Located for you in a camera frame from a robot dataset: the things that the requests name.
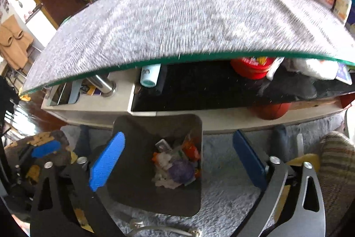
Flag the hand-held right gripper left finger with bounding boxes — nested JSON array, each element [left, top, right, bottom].
[[30, 131, 126, 237]]

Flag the red cartoon tin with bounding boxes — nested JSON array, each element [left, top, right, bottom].
[[230, 57, 276, 80]]

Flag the white plastic bags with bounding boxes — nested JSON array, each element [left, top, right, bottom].
[[266, 57, 340, 80]]

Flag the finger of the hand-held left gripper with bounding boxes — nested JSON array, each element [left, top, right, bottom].
[[31, 140, 61, 159]]

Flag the striped knitted blanket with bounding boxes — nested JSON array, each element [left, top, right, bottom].
[[316, 131, 355, 226]]

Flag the white spray bottle teal cap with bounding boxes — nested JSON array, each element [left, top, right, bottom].
[[140, 64, 161, 88]]

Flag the purple card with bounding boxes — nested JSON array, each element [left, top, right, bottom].
[[335, 63, 353, 85]]

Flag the framed tablet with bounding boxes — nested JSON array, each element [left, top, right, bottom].
[[48, 82, 82, 106]]

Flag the orange basketball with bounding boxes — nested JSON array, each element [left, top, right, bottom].
[[251, 102, 292, 120]]

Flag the brown coat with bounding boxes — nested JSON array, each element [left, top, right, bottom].
[[0, 16, 35, 69]]

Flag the grey plastic bin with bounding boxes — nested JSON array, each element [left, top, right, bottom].
[[107, 114, 204, 217]]

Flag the grey fluffy rug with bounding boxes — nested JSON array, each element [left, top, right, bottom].
[[59, 115, 347, 237]]

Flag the person's left foot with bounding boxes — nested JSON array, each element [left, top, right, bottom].
[[75, 126, 92, 155]]

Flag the small printed card box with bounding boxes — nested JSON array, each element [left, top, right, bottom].
[[155, 139, 172, 153]]

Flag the red gold paper decoration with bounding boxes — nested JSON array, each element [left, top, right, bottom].
[[181, 140, 201, 161]]

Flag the metal table leg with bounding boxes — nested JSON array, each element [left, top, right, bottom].
[[86, 74, 118, 97]]

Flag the purple bowl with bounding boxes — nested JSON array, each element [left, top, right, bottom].
[[169, 160, 196, 183]]

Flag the white cable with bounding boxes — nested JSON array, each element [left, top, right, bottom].
[[130, 219, 201, 237]]

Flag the grey table mat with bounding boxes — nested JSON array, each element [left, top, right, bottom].
[[21, 0, 355, 93]]

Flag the white coffee table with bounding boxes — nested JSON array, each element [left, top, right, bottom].
[[21, 51, 355, 135]]

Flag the cream snack box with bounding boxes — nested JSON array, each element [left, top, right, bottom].
[[333, 0, 352, 22]]

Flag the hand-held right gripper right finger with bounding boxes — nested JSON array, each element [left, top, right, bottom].
[[230, 130, 326, 237]]

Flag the brown yellow patterned cushion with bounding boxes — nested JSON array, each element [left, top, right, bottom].
[[6, 130, 73, 179]]

